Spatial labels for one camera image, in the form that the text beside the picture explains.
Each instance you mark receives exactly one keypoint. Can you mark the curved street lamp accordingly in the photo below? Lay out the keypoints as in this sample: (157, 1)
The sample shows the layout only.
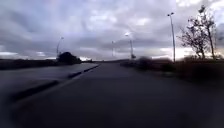
(131, 48)
(57, 48)

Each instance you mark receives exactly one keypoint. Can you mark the dark asphalt path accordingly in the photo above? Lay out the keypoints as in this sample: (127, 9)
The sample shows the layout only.
(123, 100)

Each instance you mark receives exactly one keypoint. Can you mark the dark clump of bushes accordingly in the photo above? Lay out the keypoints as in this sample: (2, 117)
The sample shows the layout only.
(68, 58)

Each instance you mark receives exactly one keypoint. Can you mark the tall double-headed street lamp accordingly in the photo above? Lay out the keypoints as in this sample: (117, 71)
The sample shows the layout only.
(172, 36)

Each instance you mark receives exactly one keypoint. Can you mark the grey asphalt road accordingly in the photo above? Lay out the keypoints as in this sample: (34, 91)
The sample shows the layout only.
(33, 76)

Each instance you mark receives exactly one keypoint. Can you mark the dark kerb strip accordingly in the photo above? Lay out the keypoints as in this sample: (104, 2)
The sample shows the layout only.
(33, 89)

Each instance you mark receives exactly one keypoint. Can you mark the dark low roadside bushes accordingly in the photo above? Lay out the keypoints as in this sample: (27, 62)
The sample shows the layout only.
(200, 70)

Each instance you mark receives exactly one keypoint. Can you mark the dark verge beyond road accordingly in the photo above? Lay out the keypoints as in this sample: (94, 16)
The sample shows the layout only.
(23, 63)

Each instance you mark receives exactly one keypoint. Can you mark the clump of bare trees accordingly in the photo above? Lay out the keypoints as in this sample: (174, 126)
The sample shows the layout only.
(202, 46)

